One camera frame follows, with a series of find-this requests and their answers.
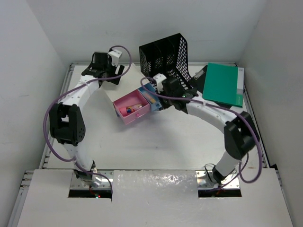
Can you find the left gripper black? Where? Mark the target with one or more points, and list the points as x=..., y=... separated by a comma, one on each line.
x=113, y=67

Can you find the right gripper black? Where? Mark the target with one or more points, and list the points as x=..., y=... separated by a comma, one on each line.
x=166, y=104

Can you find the light blue small drawer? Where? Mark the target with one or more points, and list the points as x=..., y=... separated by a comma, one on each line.
x=150, y=87

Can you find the black mesh file organizer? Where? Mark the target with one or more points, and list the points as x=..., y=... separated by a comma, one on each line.
x=167, y=56

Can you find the pink small drawer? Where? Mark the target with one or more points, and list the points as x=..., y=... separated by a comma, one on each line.
x=135, y=97

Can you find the pink glue stick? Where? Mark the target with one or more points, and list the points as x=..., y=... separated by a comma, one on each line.
x=126, y=110

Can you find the green folder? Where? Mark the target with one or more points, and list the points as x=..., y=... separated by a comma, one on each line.
x=240, y=87

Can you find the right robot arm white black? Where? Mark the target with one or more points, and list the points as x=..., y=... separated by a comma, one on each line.
x=240, y=134

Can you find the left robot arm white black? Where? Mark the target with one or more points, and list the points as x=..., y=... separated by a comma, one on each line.
x=66, y=121

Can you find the black clipboard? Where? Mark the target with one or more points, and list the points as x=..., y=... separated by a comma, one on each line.
x=201, y=78

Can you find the white front cover board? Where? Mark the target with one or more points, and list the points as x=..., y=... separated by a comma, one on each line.
x=152, y=199

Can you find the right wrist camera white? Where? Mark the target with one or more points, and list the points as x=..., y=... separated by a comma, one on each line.
x=158, y=80

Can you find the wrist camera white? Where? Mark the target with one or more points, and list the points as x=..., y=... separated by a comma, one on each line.
x=158, y=80
x=115, y=56

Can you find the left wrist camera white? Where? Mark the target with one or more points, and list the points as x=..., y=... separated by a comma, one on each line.
x=115, y=56

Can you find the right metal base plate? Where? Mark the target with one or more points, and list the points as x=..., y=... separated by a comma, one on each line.
x=205, y=181

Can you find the metal base plate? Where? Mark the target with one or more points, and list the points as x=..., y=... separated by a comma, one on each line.
x=82, y=181
x=205, y=181

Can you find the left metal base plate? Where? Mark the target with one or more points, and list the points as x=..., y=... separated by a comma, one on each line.
x=82, y=181

